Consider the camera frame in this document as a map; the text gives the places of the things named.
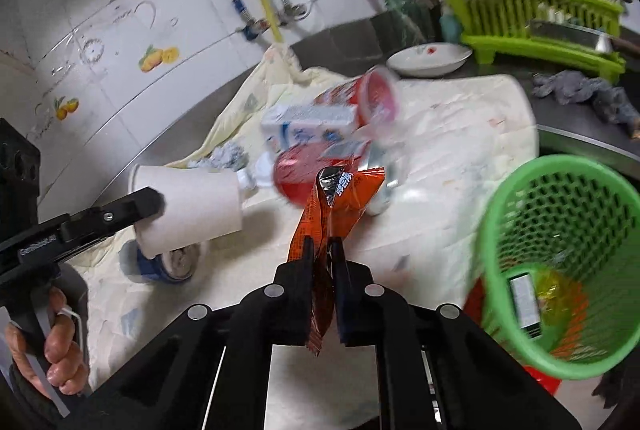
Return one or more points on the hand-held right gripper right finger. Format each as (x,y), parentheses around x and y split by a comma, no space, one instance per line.
(341,270)

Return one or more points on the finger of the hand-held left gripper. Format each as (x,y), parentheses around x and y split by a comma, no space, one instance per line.
(115,215)

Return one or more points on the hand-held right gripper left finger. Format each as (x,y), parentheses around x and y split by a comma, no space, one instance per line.
(306,270)

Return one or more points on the orange snack wrapper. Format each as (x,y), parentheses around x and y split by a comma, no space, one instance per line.
(320,220)

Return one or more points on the white paper roll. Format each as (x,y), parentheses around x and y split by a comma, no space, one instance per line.
(200,205)

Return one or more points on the grey paper ball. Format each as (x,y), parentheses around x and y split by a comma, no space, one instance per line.
(222,157)

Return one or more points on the green plastic mesh basket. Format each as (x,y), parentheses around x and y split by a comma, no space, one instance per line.
(505,220)

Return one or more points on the person's left hand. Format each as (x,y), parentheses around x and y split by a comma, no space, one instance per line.
(62,355)

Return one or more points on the blue tin can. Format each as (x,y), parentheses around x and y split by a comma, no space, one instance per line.
(150,267)

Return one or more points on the red soda can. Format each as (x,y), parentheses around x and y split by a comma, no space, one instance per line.
(295,170)

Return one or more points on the white and blue carton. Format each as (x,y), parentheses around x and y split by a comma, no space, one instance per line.
(305,120)

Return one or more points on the cream printed blanket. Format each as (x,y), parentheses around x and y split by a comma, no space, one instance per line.
(450,135)

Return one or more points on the red instant noodle cup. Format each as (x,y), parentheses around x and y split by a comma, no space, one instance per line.
(375,95)

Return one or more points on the small white box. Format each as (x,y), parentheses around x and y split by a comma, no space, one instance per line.
(525,305)

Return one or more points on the yellow plastic wrapper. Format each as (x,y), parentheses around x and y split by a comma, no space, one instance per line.
(552,290)

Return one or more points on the white plate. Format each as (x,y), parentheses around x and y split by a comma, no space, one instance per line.
(430,60)

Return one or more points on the red plastic object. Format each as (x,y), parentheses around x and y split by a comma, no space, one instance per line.
(542,380)

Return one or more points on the orange packet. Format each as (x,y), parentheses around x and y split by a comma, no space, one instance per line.
(575,320)

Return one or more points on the green utensil holder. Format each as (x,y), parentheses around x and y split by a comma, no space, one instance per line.
(405,17)

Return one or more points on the teal cup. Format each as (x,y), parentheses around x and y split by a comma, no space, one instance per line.
(450,30)

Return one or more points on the grey rag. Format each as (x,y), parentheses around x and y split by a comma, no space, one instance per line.
(575,87)

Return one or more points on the green plastic dish rack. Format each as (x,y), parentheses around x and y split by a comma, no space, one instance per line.
(525,5)

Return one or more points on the steel cleaver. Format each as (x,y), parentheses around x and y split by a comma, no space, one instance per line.
(565,34)

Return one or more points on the fruit wall sticker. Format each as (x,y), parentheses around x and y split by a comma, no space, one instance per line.
(67,108)
(157,59)

